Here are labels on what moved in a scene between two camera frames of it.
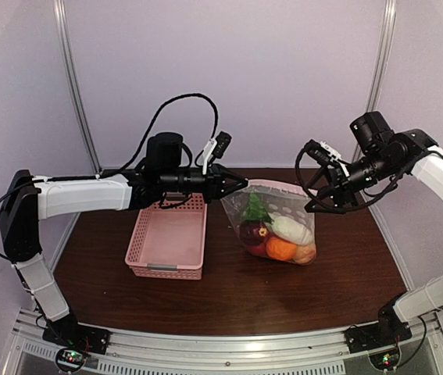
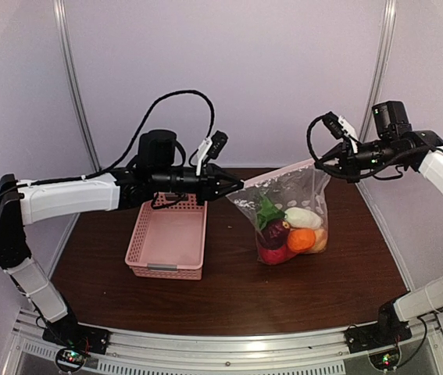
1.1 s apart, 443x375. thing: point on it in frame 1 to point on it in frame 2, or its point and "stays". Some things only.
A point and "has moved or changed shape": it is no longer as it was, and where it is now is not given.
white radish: (291, 230) to (302, 218)
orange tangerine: (280, 249) to (301, 240)
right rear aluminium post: (382, 57) stays
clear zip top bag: (273, 221) has moved or changed shape
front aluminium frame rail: (315, 352) stays
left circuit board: (69, 359) stays
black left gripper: (214, 187) stays
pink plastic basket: (169, 238) stays
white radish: (256, 210) to (268, 213)
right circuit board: (387, 359) stays
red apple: (259, 250) to (276, 255)
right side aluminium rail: (387, 240) stays
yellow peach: (305, 253) to (321, 240)
